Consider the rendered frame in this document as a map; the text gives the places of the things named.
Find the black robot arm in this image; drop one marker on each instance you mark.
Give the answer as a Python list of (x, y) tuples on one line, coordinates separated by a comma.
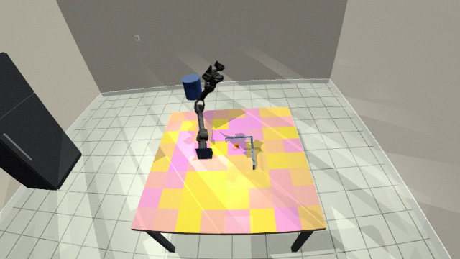
[(202, 135)]

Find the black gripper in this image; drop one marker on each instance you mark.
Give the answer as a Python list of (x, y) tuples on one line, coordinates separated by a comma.
[(209, 73)]

